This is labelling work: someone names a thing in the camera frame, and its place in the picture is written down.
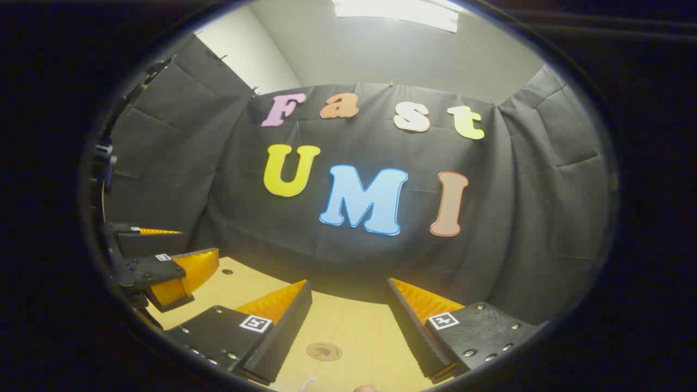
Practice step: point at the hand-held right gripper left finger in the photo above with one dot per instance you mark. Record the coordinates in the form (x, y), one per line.
(288, 332)

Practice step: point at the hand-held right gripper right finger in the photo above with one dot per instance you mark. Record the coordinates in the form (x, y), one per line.
(414, 332)

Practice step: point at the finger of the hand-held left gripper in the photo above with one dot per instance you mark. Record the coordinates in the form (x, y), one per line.
(152, 269)
(147, 244)

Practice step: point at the round wooden coaster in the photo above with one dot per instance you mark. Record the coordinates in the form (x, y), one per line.
(324, 351)

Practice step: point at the light wooden desktop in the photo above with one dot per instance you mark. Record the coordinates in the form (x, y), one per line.
(354, 321)

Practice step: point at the black backdrop cloth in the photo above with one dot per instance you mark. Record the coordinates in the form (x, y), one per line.
(490, 245)

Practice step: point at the ceiling light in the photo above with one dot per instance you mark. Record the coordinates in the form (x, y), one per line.
(397, 11)

